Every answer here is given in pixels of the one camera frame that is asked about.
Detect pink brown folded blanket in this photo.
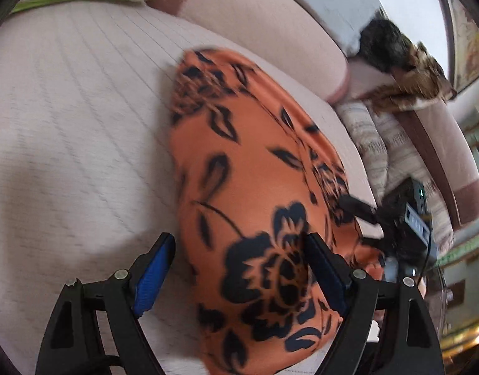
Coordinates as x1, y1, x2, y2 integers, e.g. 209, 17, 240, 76
341, 58, 479, 231

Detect framed wall picture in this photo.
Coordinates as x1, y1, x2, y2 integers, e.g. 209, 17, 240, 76
439, 0, 479, 93

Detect orange black floral cloth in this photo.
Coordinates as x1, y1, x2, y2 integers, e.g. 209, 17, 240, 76
170, 49, 383, 374

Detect pink quilted bed cover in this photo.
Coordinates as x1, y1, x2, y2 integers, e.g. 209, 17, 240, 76
0, 0, 381, 375

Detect brown patterned scarf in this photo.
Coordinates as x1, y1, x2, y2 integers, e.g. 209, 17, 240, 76
362, 42, 457, 115

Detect black furry item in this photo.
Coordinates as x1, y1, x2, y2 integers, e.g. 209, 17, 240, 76
357, 19, 412, 73

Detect striped beige folded cloth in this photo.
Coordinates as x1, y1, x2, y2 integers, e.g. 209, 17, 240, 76
336, 101, 456, 257

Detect pink bolster with brown end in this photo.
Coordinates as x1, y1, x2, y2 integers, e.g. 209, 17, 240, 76
147, 0, 350, 103

